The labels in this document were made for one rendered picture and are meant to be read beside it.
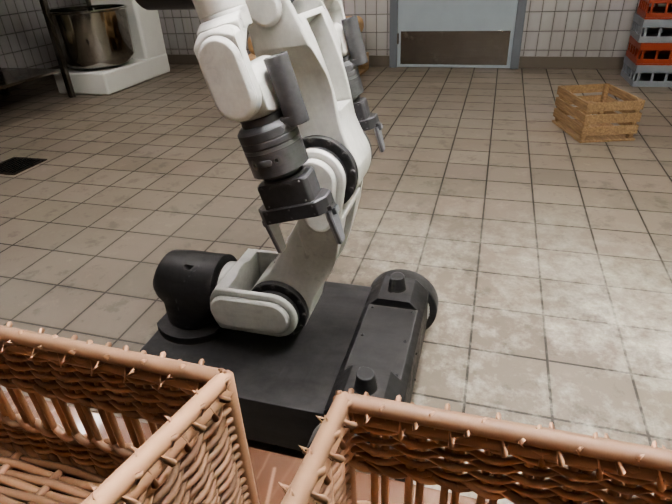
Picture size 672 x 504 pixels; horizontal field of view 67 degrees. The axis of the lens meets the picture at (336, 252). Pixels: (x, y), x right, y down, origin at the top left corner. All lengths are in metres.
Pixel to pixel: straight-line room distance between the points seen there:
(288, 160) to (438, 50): 4.29
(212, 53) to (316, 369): 0.70
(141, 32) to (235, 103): 4.57
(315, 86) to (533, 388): 0.91
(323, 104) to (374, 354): 0.55
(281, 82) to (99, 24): 4.15
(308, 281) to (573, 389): 0.73
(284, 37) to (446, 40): 4.13
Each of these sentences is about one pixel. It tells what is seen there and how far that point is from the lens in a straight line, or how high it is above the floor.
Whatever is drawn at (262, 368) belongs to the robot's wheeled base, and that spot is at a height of 0.17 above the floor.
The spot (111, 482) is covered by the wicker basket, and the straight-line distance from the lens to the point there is 0.27.
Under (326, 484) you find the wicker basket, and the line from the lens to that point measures 0.28.
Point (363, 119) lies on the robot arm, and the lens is 1.16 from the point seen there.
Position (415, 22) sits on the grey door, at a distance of 4.98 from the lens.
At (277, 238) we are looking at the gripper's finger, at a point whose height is 0.56.
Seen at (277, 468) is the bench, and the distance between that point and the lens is 0.48.
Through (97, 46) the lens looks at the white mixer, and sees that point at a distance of 4.84.
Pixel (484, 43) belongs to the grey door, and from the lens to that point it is 4.95.
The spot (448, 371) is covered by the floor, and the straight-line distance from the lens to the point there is 1.40.
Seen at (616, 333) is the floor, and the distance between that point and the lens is 1.65.
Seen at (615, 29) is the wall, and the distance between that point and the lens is 5.04.
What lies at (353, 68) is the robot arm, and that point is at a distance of 1.15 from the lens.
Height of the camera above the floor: 0.96
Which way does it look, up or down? 31 degrees down
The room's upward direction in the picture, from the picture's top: 3 degrees counter-clockwise
